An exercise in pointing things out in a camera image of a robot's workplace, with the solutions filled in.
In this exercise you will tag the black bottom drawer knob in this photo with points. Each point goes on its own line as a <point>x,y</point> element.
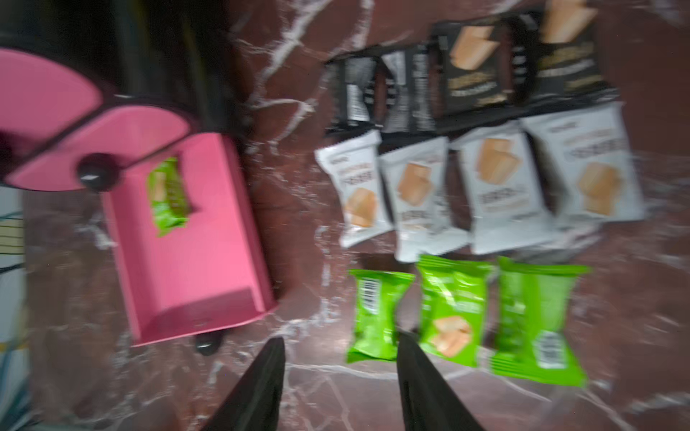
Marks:
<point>208,343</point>

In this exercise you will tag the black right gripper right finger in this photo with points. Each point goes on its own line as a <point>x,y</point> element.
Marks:
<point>428,402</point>

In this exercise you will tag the black cookie packet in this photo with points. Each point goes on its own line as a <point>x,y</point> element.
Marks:
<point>558,43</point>
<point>353,87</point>
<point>472,64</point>
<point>407,97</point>

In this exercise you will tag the pink bottom drawer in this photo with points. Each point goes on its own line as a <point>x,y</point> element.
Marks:
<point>208,275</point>

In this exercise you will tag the green snack packet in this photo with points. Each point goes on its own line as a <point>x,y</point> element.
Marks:
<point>530,343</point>
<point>375,333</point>
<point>167,197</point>
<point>454,303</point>

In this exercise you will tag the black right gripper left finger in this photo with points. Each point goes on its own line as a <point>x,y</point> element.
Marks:
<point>254,403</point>

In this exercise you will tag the clear snack bag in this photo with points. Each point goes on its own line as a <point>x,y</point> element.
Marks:
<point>353,168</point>
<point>503,190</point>
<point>587,154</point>
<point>415,179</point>

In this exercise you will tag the black drawer cabinet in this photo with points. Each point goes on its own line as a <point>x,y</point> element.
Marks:
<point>172,55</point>

